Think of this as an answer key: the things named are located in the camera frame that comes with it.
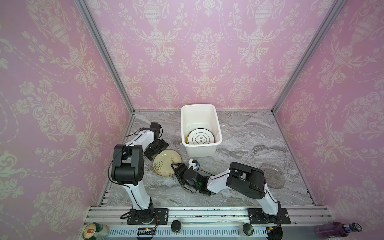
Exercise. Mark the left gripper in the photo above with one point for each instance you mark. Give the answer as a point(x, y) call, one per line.
point(150, 154)

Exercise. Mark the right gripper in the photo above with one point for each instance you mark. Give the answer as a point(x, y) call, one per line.
point(181, 172)

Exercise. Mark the cream plate bamboo pattern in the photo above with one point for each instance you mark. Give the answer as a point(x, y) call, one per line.
point(162, 163)

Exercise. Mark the white plate black pattern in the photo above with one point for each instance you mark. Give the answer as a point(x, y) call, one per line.
point(200, 136)

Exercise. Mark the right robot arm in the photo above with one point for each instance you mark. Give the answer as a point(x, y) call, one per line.
point(244, 179)

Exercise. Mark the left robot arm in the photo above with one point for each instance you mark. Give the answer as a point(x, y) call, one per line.
point(127, 169)

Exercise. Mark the white plastic bin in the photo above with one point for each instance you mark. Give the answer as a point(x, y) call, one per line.
point(200, 116)

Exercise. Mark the left black knob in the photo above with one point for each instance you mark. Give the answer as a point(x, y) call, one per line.
point(176, 226)

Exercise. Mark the black knob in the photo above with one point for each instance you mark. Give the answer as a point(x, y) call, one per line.
point(247, 229)
point(176, 226)

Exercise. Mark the right black knob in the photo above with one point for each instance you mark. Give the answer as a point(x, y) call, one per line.
point(247, 229)

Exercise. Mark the clear glass plate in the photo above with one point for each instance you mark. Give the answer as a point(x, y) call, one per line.
point(275, 177)

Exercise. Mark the green can bottle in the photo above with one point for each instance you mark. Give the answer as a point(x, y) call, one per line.
point(95, 231)

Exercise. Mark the purple water bottle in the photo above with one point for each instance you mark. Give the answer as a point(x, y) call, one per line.
point(337, 230)

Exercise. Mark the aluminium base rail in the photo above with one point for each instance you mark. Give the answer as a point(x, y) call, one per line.
point(209, 221)

